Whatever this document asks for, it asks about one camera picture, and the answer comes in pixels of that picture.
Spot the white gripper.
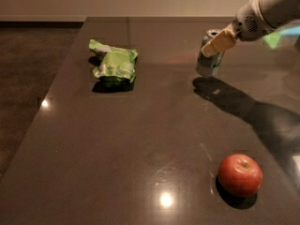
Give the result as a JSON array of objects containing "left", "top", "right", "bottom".
[{"left": 201, "top": 0, "right": 275, "bottom": 57}]

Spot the silver green 7up can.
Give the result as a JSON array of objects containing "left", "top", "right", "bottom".
[{"left": 196, "top": 29, "right": 224, "bottom": 77}]

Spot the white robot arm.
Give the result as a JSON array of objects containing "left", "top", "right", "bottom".
[{"left": 202, "top": 0, "right": 300, "bottom": 57}]

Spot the green snack bag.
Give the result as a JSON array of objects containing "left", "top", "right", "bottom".
[{"left": 89, "top": 39, "right": 138, "bottom": 84}]

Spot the red apple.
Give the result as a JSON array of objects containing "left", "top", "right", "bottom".
[{"left": 217, "top": 154, "right": 263, "bottom": 198}]

